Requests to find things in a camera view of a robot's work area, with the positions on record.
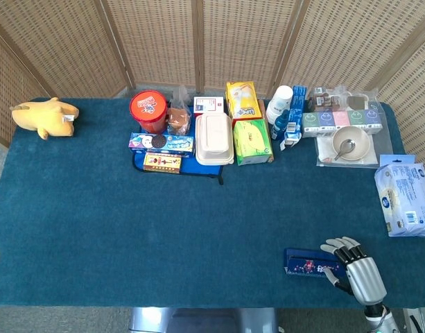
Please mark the green tissue pack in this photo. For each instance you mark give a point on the green tissue pack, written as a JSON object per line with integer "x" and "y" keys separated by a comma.
{"x": 250, "y": 138}

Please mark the blue cookie box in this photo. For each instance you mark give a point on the blue cookie box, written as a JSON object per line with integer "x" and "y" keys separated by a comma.
{"x": 177, "y": 144}

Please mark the clear zip bag white cloth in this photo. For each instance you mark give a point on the clear zip bag white cloth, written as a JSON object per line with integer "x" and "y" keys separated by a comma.
{"x": 324, "y": 149}

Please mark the small white red box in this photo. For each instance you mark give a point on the small white red box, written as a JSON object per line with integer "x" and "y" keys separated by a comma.
{"x": 208, "y": 104}

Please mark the blue spray bottle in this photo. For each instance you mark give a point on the blue spray bottle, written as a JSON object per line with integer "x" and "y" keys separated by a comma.
{"x": 279, "y": 123}

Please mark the beige clamshell food container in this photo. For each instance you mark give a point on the beige clamshell food container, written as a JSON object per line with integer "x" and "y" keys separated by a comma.
{"x": 214, "y": 135}

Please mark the yellow snack box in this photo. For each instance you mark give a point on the yellow snack box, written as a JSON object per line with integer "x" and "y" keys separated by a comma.
{"x": 243, "y": 100}

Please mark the blue white carton box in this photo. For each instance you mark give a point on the blue white carton box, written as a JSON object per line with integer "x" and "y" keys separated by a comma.
{"x": 297, "y": 104}

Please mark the small yellow red box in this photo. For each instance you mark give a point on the small yellow red box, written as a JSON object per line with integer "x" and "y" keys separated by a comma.
{"x": 162, "y": 163}

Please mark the clear bag brown sweets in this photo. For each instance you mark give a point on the clear bag brown sweets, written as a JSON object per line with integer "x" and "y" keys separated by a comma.
{"x": 323, "y": 102}

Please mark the beige bowl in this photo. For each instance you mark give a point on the beige bowl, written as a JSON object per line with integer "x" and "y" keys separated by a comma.
{"x": 357, "y": 138}

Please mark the yellow plush toy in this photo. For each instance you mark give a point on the yellow plush toy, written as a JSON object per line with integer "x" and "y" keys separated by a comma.
{"x": 49, "y": 119}

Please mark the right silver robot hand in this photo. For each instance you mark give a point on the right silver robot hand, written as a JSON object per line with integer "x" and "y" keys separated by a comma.
{"x": 366, "y": 279}

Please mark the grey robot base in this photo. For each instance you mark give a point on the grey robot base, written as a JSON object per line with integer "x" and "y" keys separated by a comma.
{"x": 205, "y": 320}

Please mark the red snack tub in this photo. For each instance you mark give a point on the red snack tub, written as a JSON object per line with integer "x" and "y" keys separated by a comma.
{"x": 148, "y": 107}

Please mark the blue folding glasses case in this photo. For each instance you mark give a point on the blue folding glasses case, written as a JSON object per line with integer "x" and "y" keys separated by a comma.
{"x": 309, "y": 265}

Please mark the metal spoon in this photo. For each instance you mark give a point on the metal spoon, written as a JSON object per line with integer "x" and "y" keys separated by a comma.
{"x": 347, "y": 145}

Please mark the stack of white paper cups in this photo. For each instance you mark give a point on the stack of white paper cups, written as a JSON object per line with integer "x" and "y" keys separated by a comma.
{"x": 281, "y": 98}

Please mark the clear package brown pad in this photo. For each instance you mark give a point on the clear package brown pad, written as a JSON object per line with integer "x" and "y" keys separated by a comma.
{"x": 357, "y": 102}

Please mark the blue table carpet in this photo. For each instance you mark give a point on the blue table carpet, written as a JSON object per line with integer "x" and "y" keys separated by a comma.
{"x": 94, "y": 208}

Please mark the clear bag of pastries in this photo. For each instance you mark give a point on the clear bag of pastries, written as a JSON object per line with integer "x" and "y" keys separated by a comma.
{"x": 179, "y": 121}

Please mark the large white wipes pack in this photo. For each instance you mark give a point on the large white wipes pack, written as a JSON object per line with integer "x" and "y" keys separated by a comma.
{"x": 403, "y": 197}

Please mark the rattan folding screen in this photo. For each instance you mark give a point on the rattan folding screen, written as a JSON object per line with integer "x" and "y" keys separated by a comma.
{"x": 59, "y": 41}

